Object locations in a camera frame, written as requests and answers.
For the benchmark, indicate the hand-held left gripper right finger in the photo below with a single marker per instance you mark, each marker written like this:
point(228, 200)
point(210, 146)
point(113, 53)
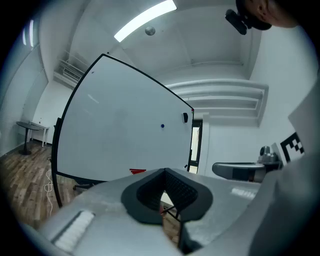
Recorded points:
point(215, 200)

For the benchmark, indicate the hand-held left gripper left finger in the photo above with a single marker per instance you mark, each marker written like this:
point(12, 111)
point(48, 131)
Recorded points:
point(105, 200)

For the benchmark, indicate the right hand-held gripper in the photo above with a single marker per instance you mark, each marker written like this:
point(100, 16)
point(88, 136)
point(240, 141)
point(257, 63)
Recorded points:
point(290, 150)

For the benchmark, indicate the black framed window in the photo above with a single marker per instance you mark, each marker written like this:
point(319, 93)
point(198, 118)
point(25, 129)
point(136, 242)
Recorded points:
point(196, 145)

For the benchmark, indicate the black whiteboard eraser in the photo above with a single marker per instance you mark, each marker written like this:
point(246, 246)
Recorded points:
point(185, 117)

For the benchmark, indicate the large whiteboard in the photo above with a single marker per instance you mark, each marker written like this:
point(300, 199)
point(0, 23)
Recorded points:
point(112, 112)

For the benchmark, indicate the white rectangular table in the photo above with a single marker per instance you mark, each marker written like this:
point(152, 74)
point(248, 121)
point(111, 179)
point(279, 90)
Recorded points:
point(42, 128)

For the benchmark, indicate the round black table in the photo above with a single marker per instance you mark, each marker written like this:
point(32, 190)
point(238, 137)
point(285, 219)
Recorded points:
point(26, 126)

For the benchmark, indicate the white air conditioner vent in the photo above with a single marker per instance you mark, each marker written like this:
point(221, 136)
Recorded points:
point(70, 73)

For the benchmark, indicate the round ceiling smoke detector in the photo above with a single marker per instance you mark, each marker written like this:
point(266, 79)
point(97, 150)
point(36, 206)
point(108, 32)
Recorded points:
point(150, 30)

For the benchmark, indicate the person's head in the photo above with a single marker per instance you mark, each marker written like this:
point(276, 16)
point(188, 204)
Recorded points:
point(275, 12)

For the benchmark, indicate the long ceiling light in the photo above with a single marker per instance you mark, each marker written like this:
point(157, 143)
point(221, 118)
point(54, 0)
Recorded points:
point(145, 20)

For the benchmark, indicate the white ceiling duct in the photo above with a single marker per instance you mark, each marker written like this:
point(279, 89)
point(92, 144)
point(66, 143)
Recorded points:
point(225, 95)

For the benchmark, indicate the black head camera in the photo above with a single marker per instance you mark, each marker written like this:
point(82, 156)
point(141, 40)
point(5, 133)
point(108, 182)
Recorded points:
point(236, 22)

